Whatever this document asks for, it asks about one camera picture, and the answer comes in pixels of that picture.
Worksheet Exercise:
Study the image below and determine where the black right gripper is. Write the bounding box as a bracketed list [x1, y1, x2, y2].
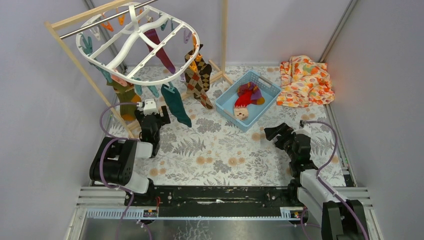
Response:
[263, 123, 297, 162]

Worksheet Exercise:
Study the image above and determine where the wooden drying rack frame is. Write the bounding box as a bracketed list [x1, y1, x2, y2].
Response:
[44, 0, 235, 139]

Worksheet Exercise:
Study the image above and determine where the dark green sock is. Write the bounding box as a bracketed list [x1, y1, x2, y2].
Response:
[161, 85, 192, 128]

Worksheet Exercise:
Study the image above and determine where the maroon purple sock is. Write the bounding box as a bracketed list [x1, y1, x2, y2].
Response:
[144, 29, 176, 74]

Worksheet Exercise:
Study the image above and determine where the red sock with bear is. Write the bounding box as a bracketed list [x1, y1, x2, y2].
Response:
[233, 90, 253, 121]

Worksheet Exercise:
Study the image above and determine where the purple clothespin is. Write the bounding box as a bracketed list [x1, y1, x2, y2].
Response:
[183, 28, 192, 44]

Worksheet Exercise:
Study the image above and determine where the purple yellow striped sock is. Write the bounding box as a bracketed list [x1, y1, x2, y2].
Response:
[234, 82, 265, 108]

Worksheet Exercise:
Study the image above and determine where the floral patterned table mat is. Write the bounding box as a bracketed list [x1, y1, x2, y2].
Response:
[107, 65, 347, 187]

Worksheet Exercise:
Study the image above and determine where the metal hanging rod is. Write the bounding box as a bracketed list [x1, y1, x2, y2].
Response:
[59, 0, 158, 40]

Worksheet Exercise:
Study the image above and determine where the floral orange cloth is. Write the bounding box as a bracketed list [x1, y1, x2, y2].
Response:
[276, 55, 335, 108]

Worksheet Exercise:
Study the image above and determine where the light blue plastic basket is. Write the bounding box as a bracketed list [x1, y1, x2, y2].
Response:
[215, 70, 282, 132]

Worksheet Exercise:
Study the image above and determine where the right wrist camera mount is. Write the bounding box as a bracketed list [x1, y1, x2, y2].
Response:
[296, 120, 312, 137]

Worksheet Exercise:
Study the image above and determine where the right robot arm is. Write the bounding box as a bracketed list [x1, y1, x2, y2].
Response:
[264, 120, 370, 240]

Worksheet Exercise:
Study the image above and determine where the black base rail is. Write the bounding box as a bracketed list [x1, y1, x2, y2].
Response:
[124, 185, 303, 218]

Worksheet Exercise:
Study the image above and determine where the white plastic clip hanger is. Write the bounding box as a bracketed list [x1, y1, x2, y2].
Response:
[75, 2, 201, 86]

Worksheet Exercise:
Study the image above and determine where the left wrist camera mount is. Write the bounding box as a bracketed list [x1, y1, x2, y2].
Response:
[137, 98, 159, 115]

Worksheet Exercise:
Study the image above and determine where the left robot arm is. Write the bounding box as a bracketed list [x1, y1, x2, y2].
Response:
[89, 105, 171, 206]

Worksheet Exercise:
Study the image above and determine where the pink clothespin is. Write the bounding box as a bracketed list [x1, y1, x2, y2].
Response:
[111, 74, 128, 87]

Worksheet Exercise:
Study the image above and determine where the brown argyle sock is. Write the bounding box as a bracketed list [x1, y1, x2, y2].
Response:
[184, 53, 213, 110]

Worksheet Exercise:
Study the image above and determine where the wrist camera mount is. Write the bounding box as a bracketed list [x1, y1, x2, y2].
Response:
[137, 98, 159, 115]
[296, 120, 312, 137]

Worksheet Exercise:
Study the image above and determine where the olive orange sock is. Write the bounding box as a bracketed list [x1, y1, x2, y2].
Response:
[106, 81, 141, 122]

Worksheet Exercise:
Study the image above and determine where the teal clothespin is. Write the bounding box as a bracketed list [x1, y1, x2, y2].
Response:
[162, 82, 175, 94]

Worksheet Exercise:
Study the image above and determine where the orange clothespin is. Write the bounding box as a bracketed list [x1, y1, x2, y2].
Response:
[117, 13, 126, 26]
[100, 20, 114, 32]

